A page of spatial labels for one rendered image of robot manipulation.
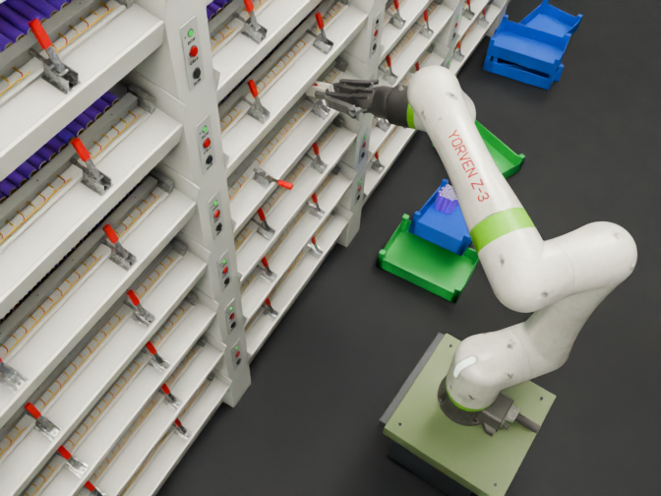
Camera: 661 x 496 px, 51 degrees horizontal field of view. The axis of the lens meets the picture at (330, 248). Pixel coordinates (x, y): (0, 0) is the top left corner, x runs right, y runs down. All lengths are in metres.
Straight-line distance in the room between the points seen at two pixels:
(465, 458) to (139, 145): 1.09
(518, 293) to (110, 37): 0.78
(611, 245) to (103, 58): 0.91
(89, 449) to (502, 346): 0.92
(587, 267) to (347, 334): 1.11
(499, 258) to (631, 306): 1.33
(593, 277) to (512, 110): 1.80
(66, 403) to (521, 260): 0.86
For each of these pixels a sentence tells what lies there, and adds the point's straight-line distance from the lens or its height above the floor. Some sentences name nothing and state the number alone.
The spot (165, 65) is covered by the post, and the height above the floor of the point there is 1.27.
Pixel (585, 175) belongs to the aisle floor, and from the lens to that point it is 2.90.
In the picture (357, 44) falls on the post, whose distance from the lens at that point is 1.86.
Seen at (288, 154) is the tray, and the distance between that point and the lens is 1.69.
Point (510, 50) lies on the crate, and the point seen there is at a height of 0.13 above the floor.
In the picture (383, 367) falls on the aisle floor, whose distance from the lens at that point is 2.22.
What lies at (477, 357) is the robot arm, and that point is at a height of 0.58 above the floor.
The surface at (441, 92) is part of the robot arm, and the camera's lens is 1.42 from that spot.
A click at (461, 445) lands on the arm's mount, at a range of 1.81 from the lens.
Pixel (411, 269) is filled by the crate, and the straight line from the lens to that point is 2.43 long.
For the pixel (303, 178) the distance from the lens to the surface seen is 1.90.
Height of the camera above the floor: 1.97
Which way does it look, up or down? 53 degrees down
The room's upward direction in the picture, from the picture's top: 4 degrees clockwise
